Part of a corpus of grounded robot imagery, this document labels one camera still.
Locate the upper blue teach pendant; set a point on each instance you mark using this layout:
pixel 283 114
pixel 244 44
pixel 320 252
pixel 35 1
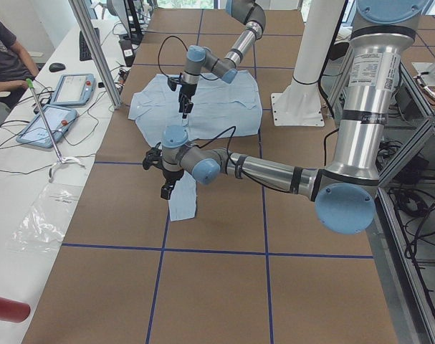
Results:
pixel 73 90

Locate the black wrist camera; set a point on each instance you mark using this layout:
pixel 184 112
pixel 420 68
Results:
pixel 173 83
pixel 153 158

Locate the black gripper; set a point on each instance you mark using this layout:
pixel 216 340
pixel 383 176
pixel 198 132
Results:
pixel 188 90
pixel 172 175

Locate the reacher grabber stick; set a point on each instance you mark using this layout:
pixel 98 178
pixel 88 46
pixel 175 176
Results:
pixel 61 160

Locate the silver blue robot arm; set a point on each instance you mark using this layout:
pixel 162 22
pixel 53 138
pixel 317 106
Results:
pixel 343 191
pixel 252 16

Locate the light blue button-up shirt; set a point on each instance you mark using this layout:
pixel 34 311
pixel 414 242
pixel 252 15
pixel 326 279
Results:
pixel 216 107

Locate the aluminium frame post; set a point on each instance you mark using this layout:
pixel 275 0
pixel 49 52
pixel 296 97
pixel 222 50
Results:
pixel 82 16

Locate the white camera mast pedestal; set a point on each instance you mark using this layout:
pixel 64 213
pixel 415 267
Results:
pixel 299 104

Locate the red cylinder bottle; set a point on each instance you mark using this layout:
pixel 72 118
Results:
pixel 13 311

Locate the black keyboard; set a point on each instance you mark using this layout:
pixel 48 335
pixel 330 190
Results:
pixel 84 50

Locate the black computer mouse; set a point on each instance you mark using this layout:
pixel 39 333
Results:
pixel 56 67

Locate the seated person dark shirt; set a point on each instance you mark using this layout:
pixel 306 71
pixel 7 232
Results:
pixel 16 65

